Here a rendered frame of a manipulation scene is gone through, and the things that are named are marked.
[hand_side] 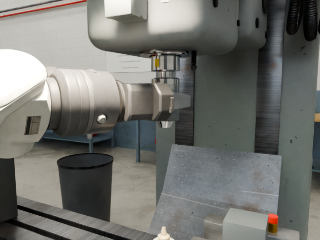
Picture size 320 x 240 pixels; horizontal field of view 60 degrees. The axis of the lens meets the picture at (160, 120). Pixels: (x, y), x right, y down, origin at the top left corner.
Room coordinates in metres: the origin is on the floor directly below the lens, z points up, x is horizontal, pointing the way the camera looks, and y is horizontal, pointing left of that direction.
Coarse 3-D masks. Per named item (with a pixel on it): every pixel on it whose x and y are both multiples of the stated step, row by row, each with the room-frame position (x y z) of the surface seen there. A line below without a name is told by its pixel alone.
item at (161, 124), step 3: (159, 123) 0.45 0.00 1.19; (162, 123) 0.45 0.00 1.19; (165, 123) 0.45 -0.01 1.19; (168, 123) 0.45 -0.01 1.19; (171, 123) 0.46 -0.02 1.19; (159, 126) 0.46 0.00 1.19; (162, 126) 0.45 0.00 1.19; (165, 126) 0.45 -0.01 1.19; (168, 126) 0.45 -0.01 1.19; (171, 126) 0.46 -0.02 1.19
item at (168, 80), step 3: (153, 78) 0.45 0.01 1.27; (156, 78) 0.45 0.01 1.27; (159, 78) 0.44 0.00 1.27; (162, 78) 0.44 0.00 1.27; (165, 78) 0.44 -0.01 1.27; (168, 78) 0.44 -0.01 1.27; (171, 78) 0.44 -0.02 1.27; (174, 78) 0.45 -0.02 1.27; (177, 78) 0.45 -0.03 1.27; (153, 81) 0.45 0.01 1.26; (156, 81) 0.45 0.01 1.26; (159, 81) 0.44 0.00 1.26; (162, 81) 0.44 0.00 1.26; (165, 81) 0.44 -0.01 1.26; (168, 81) 0.44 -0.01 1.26; (171, 81) 0.44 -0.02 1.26; (174, 81) 0.45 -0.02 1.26; (177, 81) 0.45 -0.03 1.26
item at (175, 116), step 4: (168, 84) 0.44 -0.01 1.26; (172, 84) 0.44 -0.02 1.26; (176, 84) 0.45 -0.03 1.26; (172, 88) 0.44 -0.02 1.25; (176, 88) 0.45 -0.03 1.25; (176, 112) 0.45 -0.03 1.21; (172, 116) 0.44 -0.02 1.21; (176, 116) 0.45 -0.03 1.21; (164, 120) 0.44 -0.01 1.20; (168, 120) 0.44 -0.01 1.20; (172, 120) 0.44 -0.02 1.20; (176, 120) 0.45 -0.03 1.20
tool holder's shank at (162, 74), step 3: (159, 72) 0.46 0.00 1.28; (162, 72) 0.45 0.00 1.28; (165, 72) 0.45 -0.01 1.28; (168, 72) 0.45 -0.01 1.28; (171, 72) 0.46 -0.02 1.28; (159, 75) 0.46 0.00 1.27; (162, 75) 0.45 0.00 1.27; (165, 75) 0.45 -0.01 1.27; (168, 75) 0.45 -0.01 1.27; (171, 75) 0.46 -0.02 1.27
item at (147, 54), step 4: (140, 52) 0.45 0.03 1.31; (144, 52) 0.44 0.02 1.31; (148, 52) 0.43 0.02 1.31; (152, 52) 0.43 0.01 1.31; (156, 52) 0.42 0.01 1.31; (160, 52) 0.42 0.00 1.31; (164, 52) 0.42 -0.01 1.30; (168, 52) 0.42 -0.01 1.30; (172, 52) 0.42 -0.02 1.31; (176, 52) 0.43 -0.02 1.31; (180, 52) 0.43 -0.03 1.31; (184, 52) 0.43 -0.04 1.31; (188, 52) 0.44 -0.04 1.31; (140, 56) 0.47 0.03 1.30; (144, 56) 0.47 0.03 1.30; (148, 56) 0.47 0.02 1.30; (180, 56) 0.47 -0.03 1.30; (184, 56) 0.47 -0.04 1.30; (188, 56) 0.47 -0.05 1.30
